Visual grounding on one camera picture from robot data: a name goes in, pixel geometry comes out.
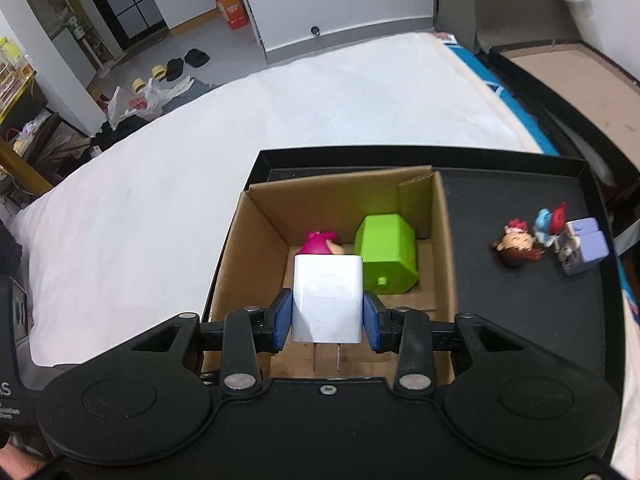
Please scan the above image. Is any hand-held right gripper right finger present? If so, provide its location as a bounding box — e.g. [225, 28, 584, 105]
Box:
[362, 290, 526, 395]

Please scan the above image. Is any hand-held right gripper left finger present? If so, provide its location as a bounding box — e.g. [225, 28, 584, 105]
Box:
[127, 288, 294, 395]

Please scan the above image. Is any white charger plug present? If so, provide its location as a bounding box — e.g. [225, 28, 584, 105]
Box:
[291, 254, 364, 374]

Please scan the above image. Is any green plastic block toy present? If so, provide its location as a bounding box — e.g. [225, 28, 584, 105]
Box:
[353, 213, 420, 295]

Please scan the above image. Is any brown cardboard box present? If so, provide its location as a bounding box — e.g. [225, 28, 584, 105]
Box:
[202, 164, 459, 387]

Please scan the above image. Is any pink dinosaur toy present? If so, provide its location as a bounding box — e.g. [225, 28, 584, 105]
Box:
[298, 230, 346, 257]

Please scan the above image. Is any black shallow tray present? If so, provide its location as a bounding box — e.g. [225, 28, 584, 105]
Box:
[199, 147, 627, 397]

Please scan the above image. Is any brown-haired doll figure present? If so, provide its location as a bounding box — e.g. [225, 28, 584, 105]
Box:
[489, 218, 545, 269]

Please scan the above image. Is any blue and red figure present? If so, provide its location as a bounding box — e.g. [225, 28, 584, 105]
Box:
[533, 201, 569, 247]

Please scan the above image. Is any purple box figure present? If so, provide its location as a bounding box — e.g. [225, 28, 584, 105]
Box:
[552, 217, 612, 277]

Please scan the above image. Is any person's left hand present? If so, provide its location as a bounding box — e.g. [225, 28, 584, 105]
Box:
[0, 447, 48, 480]

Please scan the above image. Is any white plastic bag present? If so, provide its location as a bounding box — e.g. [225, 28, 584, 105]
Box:
[107, 77, 194, 129]

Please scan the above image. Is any blue mattress edge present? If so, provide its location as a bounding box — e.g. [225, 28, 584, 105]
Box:
[434, 31, 557, 157]

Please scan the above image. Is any orange cardboard box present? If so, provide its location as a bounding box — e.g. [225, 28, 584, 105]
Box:
[215, 0, 251, 30]

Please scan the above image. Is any grey flat board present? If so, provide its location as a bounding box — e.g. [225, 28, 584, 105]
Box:
[471, 0, 587, 54]

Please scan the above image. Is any black frame with brown backing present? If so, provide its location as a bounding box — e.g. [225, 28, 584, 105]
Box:
[486, 39, 640, 173]

